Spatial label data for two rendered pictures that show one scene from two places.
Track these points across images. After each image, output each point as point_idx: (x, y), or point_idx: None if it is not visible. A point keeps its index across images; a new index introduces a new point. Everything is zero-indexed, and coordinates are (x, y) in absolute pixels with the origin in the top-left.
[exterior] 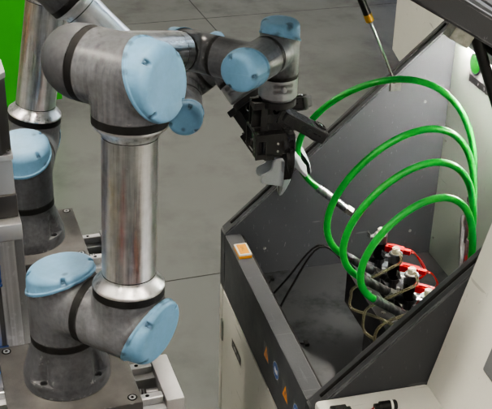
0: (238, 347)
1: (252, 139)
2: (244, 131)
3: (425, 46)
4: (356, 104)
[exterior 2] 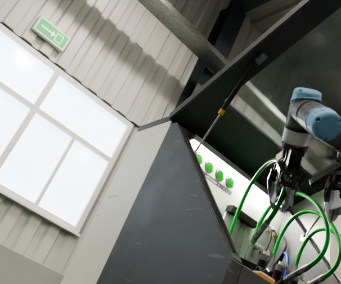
0: None
1: None
2: (296, 170)
3: (187, 137)
4: (198, 163)
